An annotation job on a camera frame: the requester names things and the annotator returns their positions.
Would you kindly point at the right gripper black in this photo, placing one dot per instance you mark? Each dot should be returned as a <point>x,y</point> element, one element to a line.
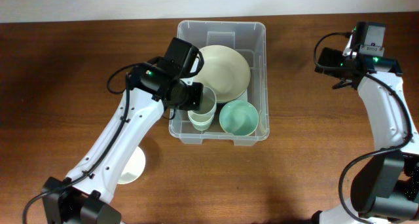
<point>334,56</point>

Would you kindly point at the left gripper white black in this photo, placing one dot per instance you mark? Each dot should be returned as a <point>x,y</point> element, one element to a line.
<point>194,105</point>

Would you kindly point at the grey cup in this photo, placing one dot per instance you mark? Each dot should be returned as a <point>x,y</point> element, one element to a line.
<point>208,104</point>

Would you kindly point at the mint green cup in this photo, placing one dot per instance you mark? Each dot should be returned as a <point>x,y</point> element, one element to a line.
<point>201,126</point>

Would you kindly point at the beige large bowl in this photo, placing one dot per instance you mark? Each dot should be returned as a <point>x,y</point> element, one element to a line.
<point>224,69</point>

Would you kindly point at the mint green small bowl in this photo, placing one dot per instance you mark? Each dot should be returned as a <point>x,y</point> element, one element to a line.
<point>239,118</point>

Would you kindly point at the white small bowl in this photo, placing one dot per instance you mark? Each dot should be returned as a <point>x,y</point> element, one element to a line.
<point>134,167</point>

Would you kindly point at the cream white cup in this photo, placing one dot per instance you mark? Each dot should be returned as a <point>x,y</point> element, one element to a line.
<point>196,118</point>

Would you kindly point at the yellow small bowl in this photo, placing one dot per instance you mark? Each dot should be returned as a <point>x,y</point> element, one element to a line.
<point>261,128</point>

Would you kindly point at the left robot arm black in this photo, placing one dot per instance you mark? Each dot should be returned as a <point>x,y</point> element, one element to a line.
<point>84,196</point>

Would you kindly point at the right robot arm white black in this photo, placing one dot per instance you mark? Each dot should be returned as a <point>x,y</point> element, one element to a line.
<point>380,186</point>

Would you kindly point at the clear plastic storage container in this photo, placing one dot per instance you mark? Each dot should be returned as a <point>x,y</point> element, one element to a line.
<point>249,39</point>

